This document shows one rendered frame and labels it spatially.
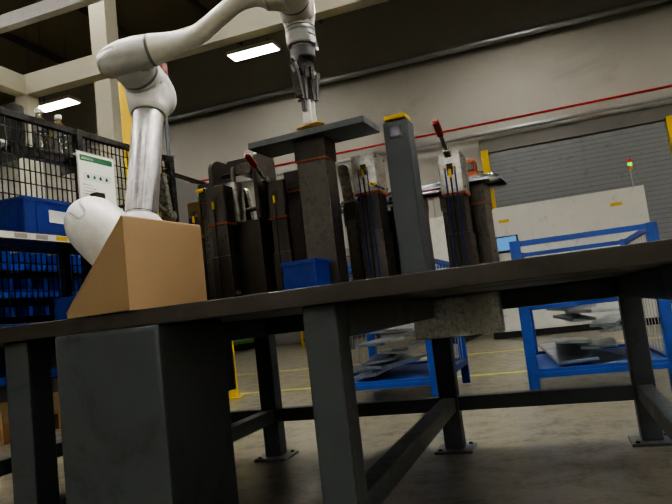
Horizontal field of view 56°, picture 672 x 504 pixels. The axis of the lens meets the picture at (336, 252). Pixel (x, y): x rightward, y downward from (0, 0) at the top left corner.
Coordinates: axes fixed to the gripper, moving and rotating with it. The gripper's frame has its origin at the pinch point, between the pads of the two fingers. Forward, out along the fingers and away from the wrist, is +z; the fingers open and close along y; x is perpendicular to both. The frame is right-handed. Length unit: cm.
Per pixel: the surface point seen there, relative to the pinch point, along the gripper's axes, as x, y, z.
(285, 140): 3.4, -8.7, 9.1
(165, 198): 70, 4, 12
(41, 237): 98, -28, 23
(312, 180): -1.5, -4.5, 21.4
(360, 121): -19.6, -4.4, 8.9
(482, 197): -37, 34, 30
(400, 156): -27.8, 0.6, 19.9
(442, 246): 303, 763, -28
